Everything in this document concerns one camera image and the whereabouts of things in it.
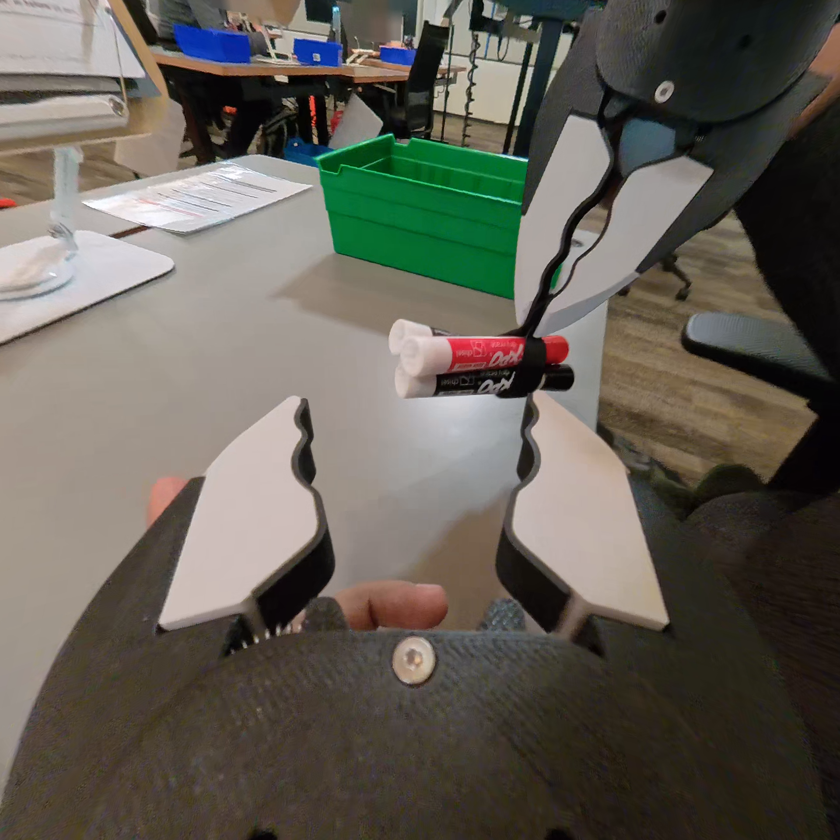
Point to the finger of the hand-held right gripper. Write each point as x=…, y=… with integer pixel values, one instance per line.
x=656, y=203
x=558, y=184

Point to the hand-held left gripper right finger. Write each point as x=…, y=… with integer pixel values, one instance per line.
x=584, y=525

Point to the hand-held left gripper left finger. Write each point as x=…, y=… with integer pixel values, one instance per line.
x=249, y=525

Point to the green plastic bin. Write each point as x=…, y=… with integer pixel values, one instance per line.
x=420, y=223

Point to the black marker tie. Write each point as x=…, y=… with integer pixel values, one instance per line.
x=533, y=367

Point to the red dry erase marker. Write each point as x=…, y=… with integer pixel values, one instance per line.
x=472, y=348

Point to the grey desk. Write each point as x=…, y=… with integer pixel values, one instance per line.
x=229, y=328

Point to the black armrest office chair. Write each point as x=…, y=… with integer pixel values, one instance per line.
x=735, y=341

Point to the blue floor crate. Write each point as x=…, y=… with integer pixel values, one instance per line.
x=305, y=152

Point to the blue plastic bin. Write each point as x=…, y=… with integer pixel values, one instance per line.
x=213, y=43
x=318, y=52

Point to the long wooden table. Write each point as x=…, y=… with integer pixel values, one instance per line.
x=295, y=69

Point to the white document stand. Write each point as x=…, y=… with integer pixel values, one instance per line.
x=98, y=275

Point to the laminated paper sheet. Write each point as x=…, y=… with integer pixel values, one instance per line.
x=197, y=197

